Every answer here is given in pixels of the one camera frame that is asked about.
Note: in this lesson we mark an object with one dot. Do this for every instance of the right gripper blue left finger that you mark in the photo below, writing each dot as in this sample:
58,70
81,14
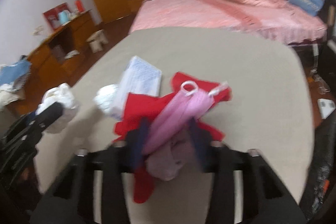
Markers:
139,139

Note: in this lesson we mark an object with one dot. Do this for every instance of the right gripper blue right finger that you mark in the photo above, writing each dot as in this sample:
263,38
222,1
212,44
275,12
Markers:
200,139

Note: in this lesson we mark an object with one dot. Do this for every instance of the red cloth rag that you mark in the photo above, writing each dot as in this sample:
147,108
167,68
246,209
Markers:
140,106

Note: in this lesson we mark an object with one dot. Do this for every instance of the white plastic bag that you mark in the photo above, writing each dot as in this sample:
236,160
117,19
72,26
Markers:
105,97

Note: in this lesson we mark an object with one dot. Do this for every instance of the white blue milk carton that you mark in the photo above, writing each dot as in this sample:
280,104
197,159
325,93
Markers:
139,77

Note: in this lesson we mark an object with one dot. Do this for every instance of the black lined trash bin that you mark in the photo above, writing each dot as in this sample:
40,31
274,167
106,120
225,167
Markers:
318,199

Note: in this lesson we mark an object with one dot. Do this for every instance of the wooden sideboard cabinet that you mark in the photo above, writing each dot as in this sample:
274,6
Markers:
48,66

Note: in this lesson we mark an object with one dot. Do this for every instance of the white cloth on shelf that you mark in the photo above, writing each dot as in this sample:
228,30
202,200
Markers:
71,54

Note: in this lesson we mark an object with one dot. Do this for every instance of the small white wooden stool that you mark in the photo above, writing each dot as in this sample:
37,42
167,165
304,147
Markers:
97,40

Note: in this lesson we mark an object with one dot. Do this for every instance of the white bathroom scale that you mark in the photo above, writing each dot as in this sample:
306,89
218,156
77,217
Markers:
326,107

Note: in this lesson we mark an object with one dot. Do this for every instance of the pink sheeted bed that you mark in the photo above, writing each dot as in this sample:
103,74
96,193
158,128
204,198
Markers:
287,25

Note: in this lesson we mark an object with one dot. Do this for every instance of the red gift box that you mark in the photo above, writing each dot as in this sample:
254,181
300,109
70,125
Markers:
52,16

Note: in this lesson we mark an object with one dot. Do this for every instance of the light blue electric kettle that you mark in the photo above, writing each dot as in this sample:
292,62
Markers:
64,17

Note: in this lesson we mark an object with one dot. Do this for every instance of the red thermos bottle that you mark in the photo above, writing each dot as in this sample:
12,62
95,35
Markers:
79,6

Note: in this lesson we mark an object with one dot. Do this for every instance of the blue pillow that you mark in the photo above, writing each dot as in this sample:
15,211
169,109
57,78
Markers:
312,7

